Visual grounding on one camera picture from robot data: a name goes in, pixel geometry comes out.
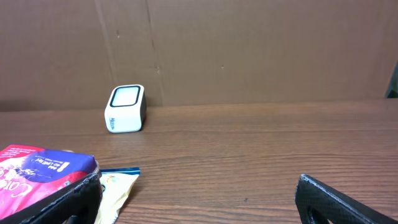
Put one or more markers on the yellow snack chip bag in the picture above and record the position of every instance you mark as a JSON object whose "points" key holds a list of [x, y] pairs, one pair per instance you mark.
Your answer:
{"points": [[116, 185]]}

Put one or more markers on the pink purple pad pack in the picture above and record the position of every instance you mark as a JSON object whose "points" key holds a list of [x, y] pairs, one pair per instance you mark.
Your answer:
{"points": [[29, 174]]}

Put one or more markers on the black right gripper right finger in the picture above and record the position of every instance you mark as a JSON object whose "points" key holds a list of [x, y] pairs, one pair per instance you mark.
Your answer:
{"points": [[319, 203]]}

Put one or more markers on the white barcode scanner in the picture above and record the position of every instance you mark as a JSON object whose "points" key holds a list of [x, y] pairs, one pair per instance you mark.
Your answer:
{"points": [[126, 109]]}

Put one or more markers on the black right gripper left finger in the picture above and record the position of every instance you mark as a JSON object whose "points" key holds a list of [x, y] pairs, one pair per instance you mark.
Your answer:
{"points": [[79, 203]]}

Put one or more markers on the dark object at wall edge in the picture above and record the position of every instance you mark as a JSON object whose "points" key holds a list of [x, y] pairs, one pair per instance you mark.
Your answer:
{"points": [[392, 89]]}

